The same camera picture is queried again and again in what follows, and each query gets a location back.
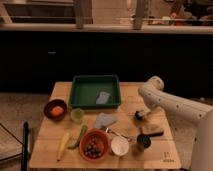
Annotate yellow corn cob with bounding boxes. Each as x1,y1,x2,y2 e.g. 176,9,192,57
57,133,70,161

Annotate orange bowl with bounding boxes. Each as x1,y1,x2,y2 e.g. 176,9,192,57
79,129,110,162

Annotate grey cloth on table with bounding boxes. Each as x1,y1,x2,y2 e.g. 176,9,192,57
93,113,117,128

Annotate dark red bowl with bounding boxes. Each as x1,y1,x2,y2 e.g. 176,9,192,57
44,99,67,121

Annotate dark grapes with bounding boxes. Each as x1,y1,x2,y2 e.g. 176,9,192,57
85,139,101,159

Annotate black chair frame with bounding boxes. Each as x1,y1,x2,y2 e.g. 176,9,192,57
0,122,34,171

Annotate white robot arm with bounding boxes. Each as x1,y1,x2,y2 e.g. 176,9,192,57
138,76,213,171

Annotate small green cup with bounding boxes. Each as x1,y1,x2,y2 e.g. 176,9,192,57
70,108,84,124

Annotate metal spoon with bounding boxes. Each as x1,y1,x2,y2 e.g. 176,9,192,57
103,127,132,142

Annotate green cucumber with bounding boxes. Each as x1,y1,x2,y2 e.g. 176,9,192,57
68,125,88,150

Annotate grey cloth in tray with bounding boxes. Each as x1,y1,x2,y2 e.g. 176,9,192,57
96,91,110,104

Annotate sponge with black handle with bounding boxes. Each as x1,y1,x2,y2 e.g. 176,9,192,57
140,125,164,137

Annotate white cup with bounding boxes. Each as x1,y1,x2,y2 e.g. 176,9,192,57
111,136,129,156

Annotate orange fruit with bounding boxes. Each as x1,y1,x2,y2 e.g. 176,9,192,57
50,106,64,117

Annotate green plastic tray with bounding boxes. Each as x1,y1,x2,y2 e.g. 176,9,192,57
69,75,121,109

